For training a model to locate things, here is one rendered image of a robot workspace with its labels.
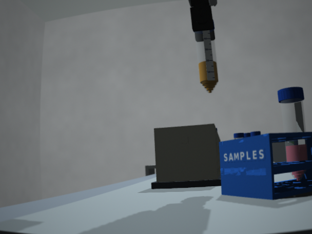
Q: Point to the blue tube cap with white dot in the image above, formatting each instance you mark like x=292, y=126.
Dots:
x=238, y=135

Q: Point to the blue tube rack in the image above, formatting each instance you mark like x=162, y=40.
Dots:
x=247, y=167

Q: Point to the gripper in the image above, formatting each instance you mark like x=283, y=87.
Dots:
x=201, y=15

